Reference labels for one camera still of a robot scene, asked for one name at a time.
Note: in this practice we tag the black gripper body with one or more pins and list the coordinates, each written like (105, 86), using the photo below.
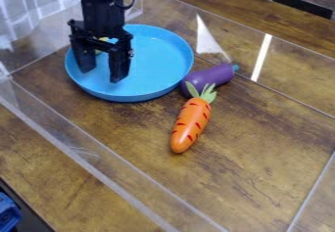
(103, 21)

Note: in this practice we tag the blue round tray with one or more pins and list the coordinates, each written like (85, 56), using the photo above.
(161, 64)

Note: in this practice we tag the blue object at corner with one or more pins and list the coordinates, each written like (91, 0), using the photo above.
(10, 213)

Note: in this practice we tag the purple toy eggplant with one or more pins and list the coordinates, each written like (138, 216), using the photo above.
(220, 75)

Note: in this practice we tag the yellow toy lemon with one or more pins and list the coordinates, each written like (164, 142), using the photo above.
(102, 46)

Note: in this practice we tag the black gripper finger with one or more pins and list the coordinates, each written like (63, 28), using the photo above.
(85, 54)
(119, 64)

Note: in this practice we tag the clear acrylic enclosure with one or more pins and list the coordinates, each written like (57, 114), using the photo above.
(238, 164)

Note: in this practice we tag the orange toy carrot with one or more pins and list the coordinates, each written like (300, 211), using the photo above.
(193, 118)

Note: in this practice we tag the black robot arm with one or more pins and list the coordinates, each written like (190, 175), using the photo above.
(101, 33)

